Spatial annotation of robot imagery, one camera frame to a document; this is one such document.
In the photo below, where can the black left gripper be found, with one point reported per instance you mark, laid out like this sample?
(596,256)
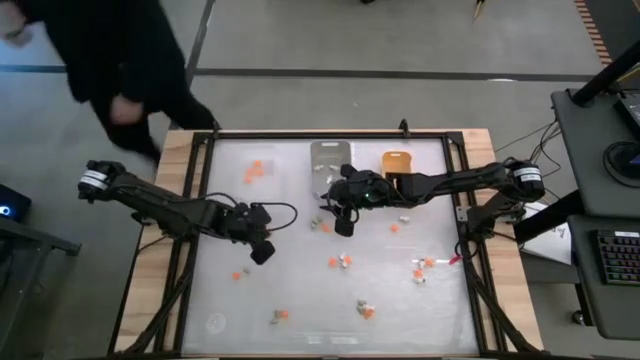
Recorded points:
(240,222)

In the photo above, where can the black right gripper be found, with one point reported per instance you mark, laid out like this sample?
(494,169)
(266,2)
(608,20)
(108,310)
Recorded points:
(347,195)

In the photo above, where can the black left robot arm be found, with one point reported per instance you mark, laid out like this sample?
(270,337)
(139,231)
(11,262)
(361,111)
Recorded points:
(165,207)

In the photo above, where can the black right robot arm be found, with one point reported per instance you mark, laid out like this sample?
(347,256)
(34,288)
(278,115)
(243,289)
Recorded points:
(450,182)

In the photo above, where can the clear plastic bin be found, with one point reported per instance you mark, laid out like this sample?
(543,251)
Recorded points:
(267,185)

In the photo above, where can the grey plastic bin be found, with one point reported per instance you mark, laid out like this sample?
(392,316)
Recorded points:
(330,150)

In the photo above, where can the yellow plastic bin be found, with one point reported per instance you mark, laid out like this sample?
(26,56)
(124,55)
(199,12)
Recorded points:
(397,162)

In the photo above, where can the person's hand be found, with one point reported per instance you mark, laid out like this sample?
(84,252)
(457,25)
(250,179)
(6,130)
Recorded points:
(15,32)
(125,110)

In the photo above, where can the black desk leg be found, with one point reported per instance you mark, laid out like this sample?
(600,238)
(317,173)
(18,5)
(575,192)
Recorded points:
(545,217)

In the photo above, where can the white paper sheet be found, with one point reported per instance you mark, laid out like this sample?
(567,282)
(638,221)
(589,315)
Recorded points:
(550,240)

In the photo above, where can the person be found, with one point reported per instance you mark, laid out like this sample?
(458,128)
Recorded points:
(125,50)

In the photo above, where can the grey metal cart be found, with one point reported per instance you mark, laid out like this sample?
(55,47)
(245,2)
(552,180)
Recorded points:
(30,240)

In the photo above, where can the pointed tripod foot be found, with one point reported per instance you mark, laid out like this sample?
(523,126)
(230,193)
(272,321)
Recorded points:
(479,7)

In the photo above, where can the grey desk with monitor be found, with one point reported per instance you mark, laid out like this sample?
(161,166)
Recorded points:
(580,160)

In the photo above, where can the black device with blue light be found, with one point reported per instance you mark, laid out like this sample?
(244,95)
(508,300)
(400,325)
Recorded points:
(17,200)

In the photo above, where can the grey desk with keyboard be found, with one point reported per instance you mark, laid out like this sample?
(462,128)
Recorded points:
(585,300)

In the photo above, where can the black caster wheel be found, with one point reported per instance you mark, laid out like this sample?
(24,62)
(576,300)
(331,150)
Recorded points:
(577,317)

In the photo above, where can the round black stand base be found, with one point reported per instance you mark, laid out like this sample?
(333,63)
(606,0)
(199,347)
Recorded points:
(620,160)

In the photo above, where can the black backlit keyboard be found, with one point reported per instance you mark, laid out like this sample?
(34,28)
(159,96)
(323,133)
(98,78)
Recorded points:
(620,257)

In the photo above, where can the black laptop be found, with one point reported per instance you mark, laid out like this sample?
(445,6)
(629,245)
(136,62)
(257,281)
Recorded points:
(631,115)

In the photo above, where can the black mat with orange stripes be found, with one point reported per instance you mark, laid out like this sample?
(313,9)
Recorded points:
(620,25)

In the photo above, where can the black aluminium table frame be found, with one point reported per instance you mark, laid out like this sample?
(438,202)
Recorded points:
(325,135)

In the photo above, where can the black frame clamp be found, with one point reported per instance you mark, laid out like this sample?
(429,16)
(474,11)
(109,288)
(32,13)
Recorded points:
(403,126)

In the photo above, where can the black diagonal post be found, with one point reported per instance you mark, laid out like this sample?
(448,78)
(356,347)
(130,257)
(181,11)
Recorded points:
(605,75)

